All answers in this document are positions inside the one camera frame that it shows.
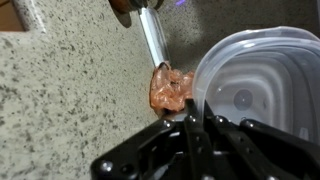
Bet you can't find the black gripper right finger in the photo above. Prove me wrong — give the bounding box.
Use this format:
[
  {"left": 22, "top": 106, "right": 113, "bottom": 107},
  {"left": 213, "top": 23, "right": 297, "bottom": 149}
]
[{"left": 202, "top": 99, "right": 320, "bottom": 180}]

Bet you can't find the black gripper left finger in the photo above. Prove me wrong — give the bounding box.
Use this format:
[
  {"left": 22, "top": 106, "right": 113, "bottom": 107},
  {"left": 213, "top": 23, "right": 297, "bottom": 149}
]
[{"left": 89, "top": 98, "right": 214, "bottom": 180}]

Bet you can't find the clear plastic lunchbox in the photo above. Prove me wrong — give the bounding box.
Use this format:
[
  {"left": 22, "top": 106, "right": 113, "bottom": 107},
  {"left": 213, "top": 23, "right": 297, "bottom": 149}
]
[{"left": 192, "top": 26, "right": 320, "bottom": 145}]

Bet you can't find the orange plastic bag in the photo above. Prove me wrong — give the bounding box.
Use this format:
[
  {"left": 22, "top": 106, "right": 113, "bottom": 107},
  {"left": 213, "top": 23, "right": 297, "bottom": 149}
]
[{"left": 149, "top": 62, "right": 196, "bottom": 113}]

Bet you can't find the stainless steel tumbler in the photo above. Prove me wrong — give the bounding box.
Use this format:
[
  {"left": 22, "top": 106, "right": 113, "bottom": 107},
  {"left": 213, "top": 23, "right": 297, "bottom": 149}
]
[{"left": 137, "top": 5, "right": 171, "bottom": 68}]

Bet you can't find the wooden base cabinet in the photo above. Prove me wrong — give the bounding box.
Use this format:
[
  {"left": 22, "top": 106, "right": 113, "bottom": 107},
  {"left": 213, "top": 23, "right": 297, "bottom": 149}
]
[{"left": 0, "top": 0, "right": 27, "bottom": 33}]

